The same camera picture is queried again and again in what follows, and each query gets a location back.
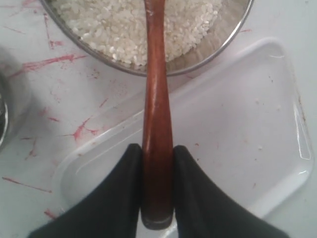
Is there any steel bowl of rice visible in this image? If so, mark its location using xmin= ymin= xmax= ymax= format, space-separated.
xmin=39 ymin=0 xmax=256 ymax=77

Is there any white plastic tray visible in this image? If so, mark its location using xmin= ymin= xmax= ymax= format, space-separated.
xmin=52 ymin=38 xmax=315 ymax=218

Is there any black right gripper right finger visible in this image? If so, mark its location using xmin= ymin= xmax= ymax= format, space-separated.
xmin=173 ymin=145 xmax=288 ymax=238

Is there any brown wooden spoon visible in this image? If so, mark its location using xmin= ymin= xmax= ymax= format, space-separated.
xmin=141 ymin=0 xmax=173 ymax=230

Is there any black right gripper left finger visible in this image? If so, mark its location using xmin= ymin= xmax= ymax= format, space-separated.
xmin=29 ymin=144 xmax=142 ymax=238

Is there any small steel cup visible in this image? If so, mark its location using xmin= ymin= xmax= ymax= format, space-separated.
xmin=0 ymin=47 xmax=32 ymax=150

